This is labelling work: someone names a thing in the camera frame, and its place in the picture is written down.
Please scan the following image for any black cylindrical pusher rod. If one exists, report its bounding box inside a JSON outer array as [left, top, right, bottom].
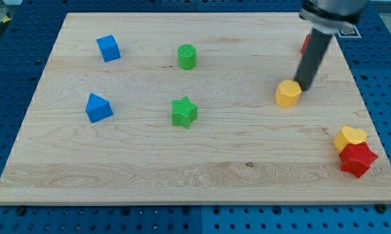
[[294, 29, 333, 91]]

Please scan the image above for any blue triangular prism block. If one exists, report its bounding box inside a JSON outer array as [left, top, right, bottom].
[[85, 93, 114, 123]]

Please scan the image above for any light wooden board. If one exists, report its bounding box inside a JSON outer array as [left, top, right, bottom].
[[0, 13, 391, 206]]

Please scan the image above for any red block behind rod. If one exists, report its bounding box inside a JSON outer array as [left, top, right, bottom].
[[300, 34, 310, 55]]

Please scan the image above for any yellow heart block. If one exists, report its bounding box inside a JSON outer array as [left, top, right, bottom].
[[333, 125, 368, 151]]

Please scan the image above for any green star block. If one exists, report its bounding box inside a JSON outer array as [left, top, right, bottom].
[[171, 96, 197, 129]]

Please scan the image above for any yellow hexagon block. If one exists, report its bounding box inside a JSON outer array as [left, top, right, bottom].
[[275, 80, 302, 108]]

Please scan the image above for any blue cube block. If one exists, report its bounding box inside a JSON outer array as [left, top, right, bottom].
[[96, 34, 121, 62]]

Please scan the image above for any red star block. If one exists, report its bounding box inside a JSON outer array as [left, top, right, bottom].
[[339, 142, 379, 178]]

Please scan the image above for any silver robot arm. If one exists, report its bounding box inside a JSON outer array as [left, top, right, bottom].
[[294, 0, 368, 91]]

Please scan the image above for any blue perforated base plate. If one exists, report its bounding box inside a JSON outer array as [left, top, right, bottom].
[[0, 1, 391, 233]]

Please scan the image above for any green cylinder block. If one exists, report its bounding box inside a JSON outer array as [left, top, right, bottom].
[[177, 44, 197, 70]]

